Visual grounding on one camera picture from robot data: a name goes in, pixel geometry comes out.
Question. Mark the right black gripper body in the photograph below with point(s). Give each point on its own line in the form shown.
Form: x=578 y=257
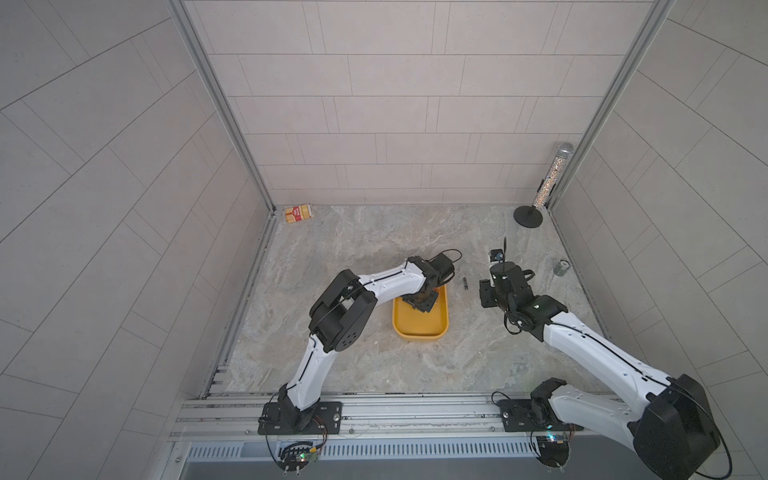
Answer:
x=489 y=296

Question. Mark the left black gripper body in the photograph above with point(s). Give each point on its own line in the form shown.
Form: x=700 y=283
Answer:
x=424 y=303

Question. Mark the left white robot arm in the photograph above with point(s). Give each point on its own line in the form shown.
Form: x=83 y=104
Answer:
x=339 y=316

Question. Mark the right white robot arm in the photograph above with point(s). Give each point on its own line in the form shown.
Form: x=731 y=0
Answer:
x=666 y=421

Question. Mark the yellow plastic storage box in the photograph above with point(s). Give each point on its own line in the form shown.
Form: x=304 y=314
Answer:
x=414 y=325

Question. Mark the small red yellow box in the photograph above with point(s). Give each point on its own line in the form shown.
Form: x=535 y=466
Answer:
x=298 y=213

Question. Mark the wrapped poker chip stack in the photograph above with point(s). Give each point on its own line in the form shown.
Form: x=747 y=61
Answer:
x=561 y=268

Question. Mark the black stand crystal tube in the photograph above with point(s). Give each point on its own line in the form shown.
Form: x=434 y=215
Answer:
x=531 y=216

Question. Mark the right circuit board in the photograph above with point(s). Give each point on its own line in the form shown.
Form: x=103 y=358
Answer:
x=551 y=451

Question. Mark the circuit board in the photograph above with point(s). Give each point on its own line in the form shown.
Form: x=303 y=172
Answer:
x=297 y=456
x=551 y=451

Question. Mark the left circuit board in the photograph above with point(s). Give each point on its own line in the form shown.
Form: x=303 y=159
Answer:
x=297 y=456

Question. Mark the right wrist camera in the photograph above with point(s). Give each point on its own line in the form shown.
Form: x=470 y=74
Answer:
x=496 y=255

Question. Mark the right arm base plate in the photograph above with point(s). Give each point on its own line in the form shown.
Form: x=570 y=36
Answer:
x=520 y=415

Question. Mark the aluminium rail frame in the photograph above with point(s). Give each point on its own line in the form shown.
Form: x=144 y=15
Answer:
x=379 y=411

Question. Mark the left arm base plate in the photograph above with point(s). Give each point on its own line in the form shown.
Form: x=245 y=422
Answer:
x=323 y=417

